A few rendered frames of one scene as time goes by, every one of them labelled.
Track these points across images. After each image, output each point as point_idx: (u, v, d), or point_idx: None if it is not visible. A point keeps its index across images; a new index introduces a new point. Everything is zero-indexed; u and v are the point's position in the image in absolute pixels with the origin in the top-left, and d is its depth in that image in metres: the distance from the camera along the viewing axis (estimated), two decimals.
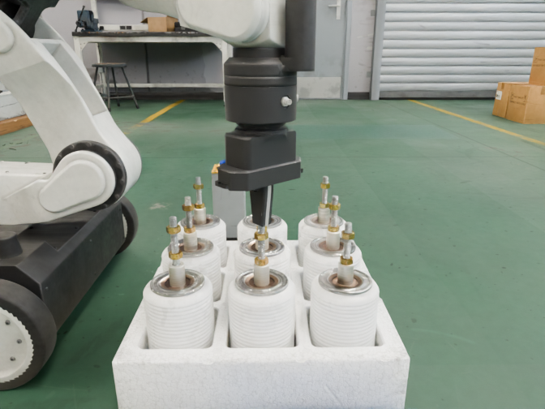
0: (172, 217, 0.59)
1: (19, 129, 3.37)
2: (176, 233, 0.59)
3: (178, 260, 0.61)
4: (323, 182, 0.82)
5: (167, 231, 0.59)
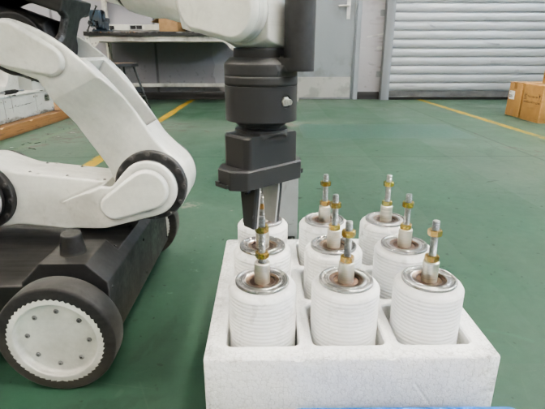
0: (261, 217, 0.59)
1: (34, 128, 3.36)
2: (263, 233, 0.59)
3: (264, 260, 0.61)
4: (388, 181, 0.82)
5: (255, 230, 0.59)
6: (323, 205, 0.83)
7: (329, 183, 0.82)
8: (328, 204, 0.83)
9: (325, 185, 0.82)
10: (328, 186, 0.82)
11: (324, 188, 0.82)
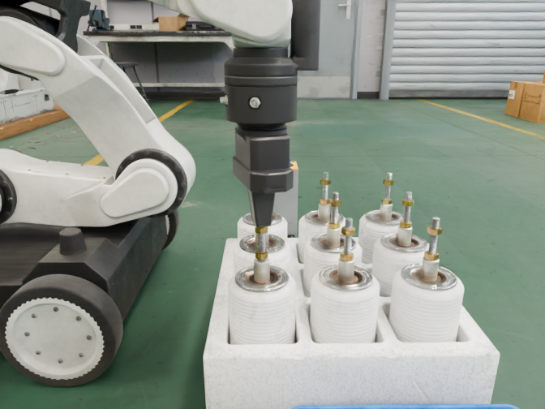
0: None
1: (34, 128, 3.36)
2: (260, 233, 0.59)
3: (263, 260, 0.61)
4: (388, 179, 0.82)
5: (255, 230, 0.60)
6: (323, 204, 0.83)
7: (329, 182, 0.82)
8: (328, 203, 0.83)
9: (325, 183, 0.82)
10: (328, 184, 0.82)
11: (324, 187, 0.82)
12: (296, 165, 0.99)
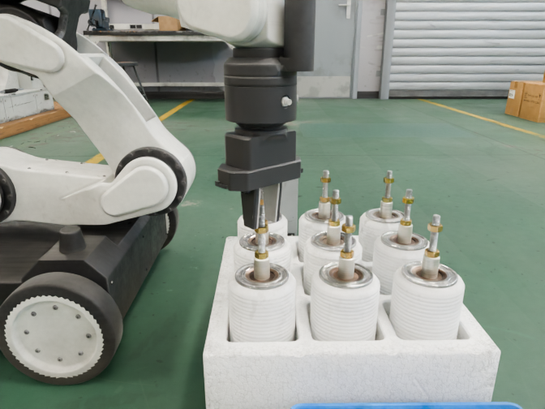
0: (263, 217, 0.59)
1: (34, 127, 3.36)
2: (268, 230, 0.60)
3: None
4: (388, 177, 0.82)
5: (262, 232, 0.59)
6: (323, 201, 0.83)
7: (329, 179, 0.82)
8: (328, 200, 0.83)
9: (325, 181, 0.81)
10: (328, 182, 0.82)
11: (324, 185, 0.82)
12: None
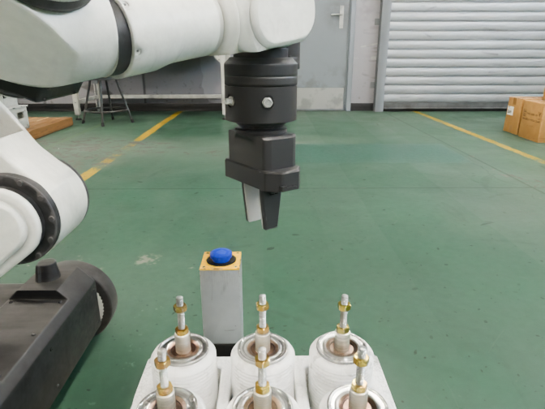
0: None
1: None
2: None
3: None
4: (342, 303, 0.63)
5: None
6: (260, 333, 0.64)
7: (267, 307, 0.63)
8: (266, 332, 0.64)
9: (261, 310, 0.63)
10: (265, 310, 0.63)
11: (261, 313, 0.63)
12: (239, 260, 0.80)
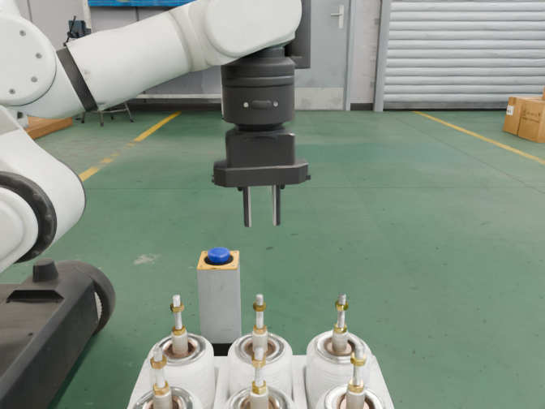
0: None
1: None
2: None
3: None
4: (340, 303, 0.63)
5: None
6: (255, 333, 0.64)
7: (260, 308, 0.63)
8: (259, 333, 0.64)
9: (255, 309, 0.63)
10: (259, 311, 0.63)
11: (256, 312, 0.63)
12: (237, 259, 0.80)
